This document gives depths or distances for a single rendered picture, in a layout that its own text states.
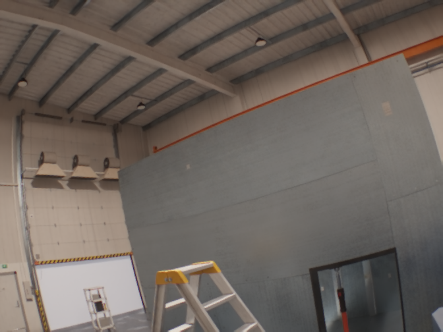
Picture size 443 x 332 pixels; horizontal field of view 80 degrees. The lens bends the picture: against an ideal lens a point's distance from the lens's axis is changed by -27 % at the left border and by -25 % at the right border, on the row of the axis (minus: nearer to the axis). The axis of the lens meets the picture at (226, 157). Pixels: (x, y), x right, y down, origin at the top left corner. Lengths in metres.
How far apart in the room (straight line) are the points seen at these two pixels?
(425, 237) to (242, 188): 1.28
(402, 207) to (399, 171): 0.21
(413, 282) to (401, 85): 1.16
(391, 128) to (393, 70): 0.35
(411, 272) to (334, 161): 0.86
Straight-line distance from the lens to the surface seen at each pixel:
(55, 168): 11.18
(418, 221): 1.93
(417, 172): 1.92
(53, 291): 11.54
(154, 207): 2.78
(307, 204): 2.06
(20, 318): 10.99
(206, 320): 1.71
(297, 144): 2.09
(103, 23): 9.05
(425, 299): 2.05
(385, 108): 1.98
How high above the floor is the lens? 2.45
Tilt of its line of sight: 13 degrees up
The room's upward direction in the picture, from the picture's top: 12 degrees counter-clockwise
